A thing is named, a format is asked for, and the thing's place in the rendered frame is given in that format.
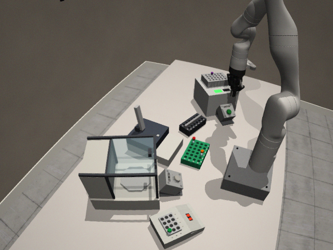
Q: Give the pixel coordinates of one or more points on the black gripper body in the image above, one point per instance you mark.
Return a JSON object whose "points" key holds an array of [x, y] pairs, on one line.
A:
{"points": [[237, 74]]}

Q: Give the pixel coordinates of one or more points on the green tube rack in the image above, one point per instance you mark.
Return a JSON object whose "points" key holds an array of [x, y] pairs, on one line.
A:
{"points": [[192, 157]]}

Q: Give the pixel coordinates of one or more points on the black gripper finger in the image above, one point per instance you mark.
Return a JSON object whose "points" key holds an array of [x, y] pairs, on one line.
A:
{"points": [[230, 81], [237, 89]]}

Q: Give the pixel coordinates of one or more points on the black rectangular block with holes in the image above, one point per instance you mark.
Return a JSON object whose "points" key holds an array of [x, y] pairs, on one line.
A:
{"points": [[192, 124]]}

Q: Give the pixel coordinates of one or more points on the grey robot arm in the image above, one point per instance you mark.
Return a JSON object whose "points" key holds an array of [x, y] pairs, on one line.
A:
{"points": [[283, 40]]}

